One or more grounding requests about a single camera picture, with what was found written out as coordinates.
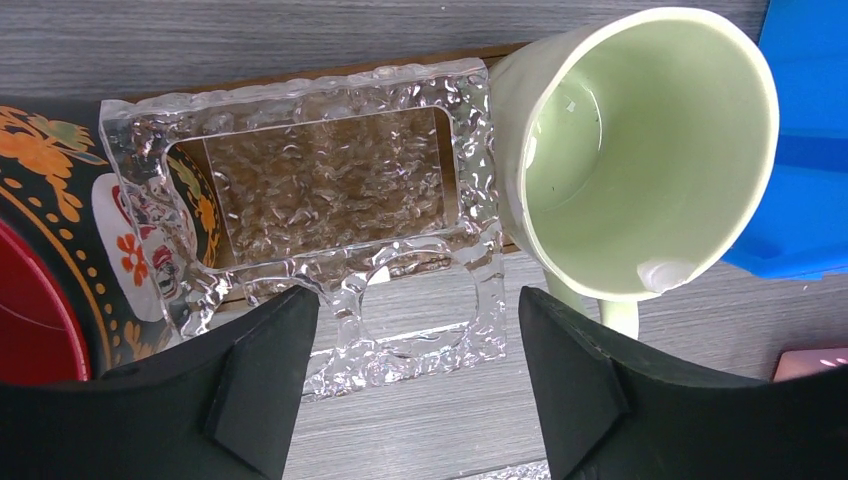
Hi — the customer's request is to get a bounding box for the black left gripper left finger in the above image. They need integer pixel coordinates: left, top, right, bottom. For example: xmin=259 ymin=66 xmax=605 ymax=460
xmin=1 ymin=287 xmax=320 ymax=479

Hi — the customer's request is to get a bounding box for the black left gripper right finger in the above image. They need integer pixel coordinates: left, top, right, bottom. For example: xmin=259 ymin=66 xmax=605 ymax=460
xmin=518 ymin=287 xmax=847 ymax=479

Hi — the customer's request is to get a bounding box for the light green mug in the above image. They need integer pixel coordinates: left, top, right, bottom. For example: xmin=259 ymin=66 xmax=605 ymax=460
xmin=490 ymin=7 xmax=779 ymax=338

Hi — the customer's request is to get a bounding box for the clear glass toothbrush holder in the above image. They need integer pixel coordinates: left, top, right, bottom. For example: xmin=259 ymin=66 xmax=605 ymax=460
xmin=99 ymin=61 xmax=506 ymax=400

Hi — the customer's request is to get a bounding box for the brown oval wooden tray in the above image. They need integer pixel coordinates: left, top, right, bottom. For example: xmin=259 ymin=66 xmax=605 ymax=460
xmin=125 ymin=40 xmax=531 ymax=313

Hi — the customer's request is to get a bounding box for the pink plastic basket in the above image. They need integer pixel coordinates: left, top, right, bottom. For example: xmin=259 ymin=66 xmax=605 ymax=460
xmin=772 ymin=348 xmax=847 ymax=382

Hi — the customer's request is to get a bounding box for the blue plastic organizer bin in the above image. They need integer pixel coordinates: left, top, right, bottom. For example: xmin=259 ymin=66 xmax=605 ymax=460
xmin=723 ymin=1 xmax=847 ymax=279

